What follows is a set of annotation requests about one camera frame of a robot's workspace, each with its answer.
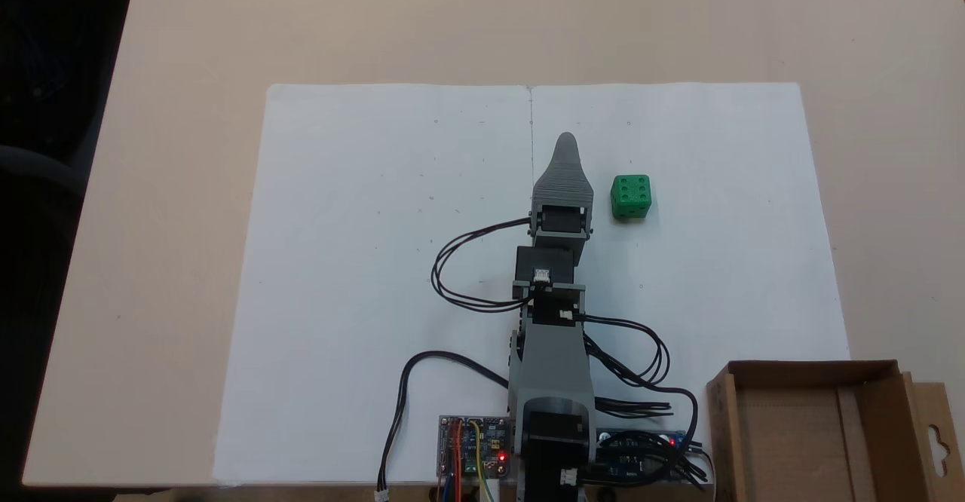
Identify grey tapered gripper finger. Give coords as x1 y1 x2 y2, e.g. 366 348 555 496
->
532 132 597 208

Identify green dice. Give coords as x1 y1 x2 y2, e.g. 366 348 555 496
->
610 175 652 221

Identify white paper sheet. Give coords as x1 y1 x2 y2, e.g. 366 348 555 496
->
530 82 852 458
213 84 534 486

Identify blue circuit board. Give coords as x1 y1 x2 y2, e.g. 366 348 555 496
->
595 428 714 485

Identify brown cardboard box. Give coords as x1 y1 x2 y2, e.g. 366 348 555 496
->
706 360 953 502

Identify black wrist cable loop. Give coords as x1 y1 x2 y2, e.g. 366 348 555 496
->
431 217 533 314

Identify black elbow cable loops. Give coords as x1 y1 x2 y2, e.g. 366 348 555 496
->
580 314 673 420

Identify small circuit board coloured wires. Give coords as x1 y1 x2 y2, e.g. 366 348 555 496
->
437 415 513 482

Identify yellow wire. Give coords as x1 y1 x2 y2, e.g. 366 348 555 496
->
467 419 498 502

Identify black cable white connector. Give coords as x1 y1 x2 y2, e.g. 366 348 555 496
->
375 350 513 502

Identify red wire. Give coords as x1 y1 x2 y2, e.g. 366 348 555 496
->
448 420 464 502

